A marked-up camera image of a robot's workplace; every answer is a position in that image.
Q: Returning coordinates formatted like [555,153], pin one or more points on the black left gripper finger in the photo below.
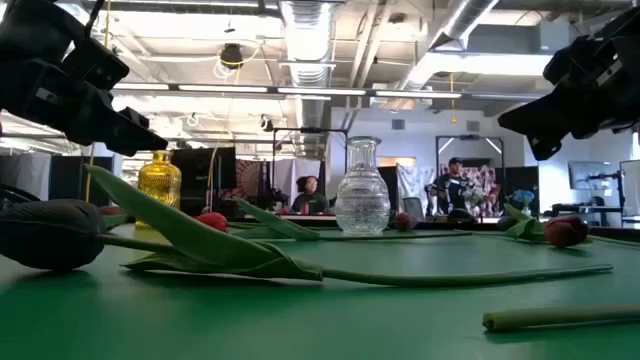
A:
[134,117]
[130,140]

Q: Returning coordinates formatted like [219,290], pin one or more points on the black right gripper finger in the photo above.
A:
[535,117]
[546,147]

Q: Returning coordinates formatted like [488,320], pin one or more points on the red artificial tulip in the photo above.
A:
[212,221]

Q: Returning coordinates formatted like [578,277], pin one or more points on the green stem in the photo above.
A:
[550,317]

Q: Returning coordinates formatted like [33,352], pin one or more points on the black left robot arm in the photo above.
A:
[35,25]

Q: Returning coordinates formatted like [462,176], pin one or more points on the yellow glass vase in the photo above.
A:
[160,180]

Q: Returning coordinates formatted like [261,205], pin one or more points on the clear textured glass vase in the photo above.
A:
[362,200]

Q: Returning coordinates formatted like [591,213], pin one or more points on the grey computer monitor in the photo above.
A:
[590,175]

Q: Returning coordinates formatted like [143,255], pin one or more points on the blue flower bouquet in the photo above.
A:
[522,196]

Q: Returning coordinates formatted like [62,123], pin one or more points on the pink floral cloth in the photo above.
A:
[486,180]

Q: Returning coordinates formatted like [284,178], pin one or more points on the black partition panel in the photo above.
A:
[70,175]

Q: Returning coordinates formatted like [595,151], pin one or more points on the large black screen panel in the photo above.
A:
[200,170]

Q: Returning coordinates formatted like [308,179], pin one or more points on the grey fabric partition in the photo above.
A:
[30,170]

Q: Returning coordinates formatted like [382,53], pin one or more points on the white screen panel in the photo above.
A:
[631,187]

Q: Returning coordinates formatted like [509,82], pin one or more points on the long ceiling light bar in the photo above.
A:
[225,88]

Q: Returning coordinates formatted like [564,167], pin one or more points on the person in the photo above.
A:
[452,187]
[310,200]

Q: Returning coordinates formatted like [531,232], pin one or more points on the black round ceiling device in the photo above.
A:
[231,55]

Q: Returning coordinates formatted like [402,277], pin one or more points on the red mandala tapestry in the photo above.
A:
[250,177]

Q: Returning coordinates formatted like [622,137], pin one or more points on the white patterned cloth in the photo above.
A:
[415,180]

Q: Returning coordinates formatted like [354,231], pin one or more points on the grey office chair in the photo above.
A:
[414,207]

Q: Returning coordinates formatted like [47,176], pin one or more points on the plain white cloth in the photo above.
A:
[286,172]

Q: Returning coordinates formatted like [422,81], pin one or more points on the green table mat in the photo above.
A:
[350,325]

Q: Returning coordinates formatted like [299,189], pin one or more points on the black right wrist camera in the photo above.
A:
[575,62]

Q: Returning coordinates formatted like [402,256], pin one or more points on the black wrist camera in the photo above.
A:
[95,65]
[575,62]

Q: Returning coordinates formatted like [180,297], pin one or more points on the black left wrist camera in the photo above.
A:
[95,65]

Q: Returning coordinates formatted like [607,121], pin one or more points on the grey wall vent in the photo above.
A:
[398,124]
[473,125]

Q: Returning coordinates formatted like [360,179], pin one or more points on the black frame stand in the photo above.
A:
[470,137]
[310,130]

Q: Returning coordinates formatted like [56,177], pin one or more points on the silver slanted ceiling duct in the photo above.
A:
[450,30]

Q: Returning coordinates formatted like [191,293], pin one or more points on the silver round ceiling duct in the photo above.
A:
[307,50]

